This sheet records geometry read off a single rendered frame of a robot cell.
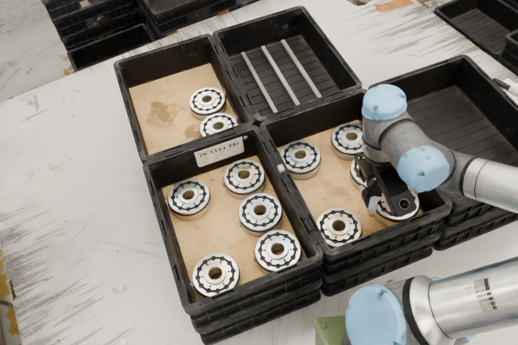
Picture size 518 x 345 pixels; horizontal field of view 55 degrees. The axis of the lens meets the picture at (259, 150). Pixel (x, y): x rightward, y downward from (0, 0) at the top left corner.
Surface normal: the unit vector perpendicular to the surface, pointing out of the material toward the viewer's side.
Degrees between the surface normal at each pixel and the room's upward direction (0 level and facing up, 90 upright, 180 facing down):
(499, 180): 40
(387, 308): 52
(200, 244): 0
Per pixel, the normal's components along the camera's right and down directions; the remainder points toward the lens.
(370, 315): -0.80, -0.16
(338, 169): -0.08, -0.62
